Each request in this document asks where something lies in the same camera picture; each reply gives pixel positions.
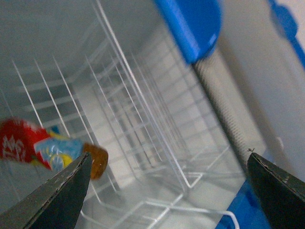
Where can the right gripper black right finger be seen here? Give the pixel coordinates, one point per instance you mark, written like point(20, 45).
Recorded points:
point(280, 194)

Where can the white chest freezer blue rim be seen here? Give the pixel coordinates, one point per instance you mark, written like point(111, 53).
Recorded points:
point(151, 114)

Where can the glass sliding freezer lid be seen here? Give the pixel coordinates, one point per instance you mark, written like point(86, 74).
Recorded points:
point(246, 55)

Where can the iced tea bottle red label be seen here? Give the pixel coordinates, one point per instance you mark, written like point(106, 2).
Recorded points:
point(26, 142)

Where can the white wire freezer basket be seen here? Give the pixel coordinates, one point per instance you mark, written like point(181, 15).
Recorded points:
point(108, 72)

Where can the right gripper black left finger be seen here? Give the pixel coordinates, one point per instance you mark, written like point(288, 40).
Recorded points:
point(56, 204)

